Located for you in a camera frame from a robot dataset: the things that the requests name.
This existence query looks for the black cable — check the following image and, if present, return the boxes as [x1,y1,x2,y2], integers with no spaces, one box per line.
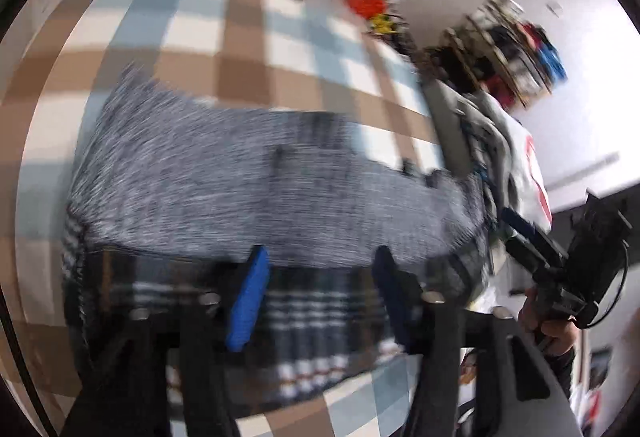
[575,237,632,330]

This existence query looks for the shoe rack with shoes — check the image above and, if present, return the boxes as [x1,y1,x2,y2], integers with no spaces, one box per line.
[425,0,568,110]

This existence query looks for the plaid fleece jacket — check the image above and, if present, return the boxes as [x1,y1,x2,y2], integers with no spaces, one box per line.
[60,62,493,418]

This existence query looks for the orange plastic bag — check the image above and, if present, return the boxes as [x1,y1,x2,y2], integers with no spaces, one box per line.
[347,0,388,18]

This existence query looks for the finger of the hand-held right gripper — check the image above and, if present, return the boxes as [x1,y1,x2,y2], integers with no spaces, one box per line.
[501,206,571,268]
[505,236,561,283]

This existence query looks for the grey side cabinet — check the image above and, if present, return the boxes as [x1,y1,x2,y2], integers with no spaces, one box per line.
[422,77,481,178]

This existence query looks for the person's right hand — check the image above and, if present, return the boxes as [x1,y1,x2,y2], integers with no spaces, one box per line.
[517,296,580,358]

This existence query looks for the checked tablecloth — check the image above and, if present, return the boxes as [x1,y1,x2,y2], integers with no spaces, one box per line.
[0,0,481,437]

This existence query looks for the yellow shoes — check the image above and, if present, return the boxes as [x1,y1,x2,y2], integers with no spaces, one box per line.
[367,14,401,35]

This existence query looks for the pile of light clothes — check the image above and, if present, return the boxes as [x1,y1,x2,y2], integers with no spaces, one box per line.
[450,92,556,318]

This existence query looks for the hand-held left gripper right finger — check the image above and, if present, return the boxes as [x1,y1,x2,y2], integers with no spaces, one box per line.
[372,245,583,437]

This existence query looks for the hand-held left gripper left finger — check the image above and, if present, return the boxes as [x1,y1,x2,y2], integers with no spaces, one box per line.
[60,244,272,437]

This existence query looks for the person's right forearm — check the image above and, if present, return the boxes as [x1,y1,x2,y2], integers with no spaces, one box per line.
[544,347,577,399]

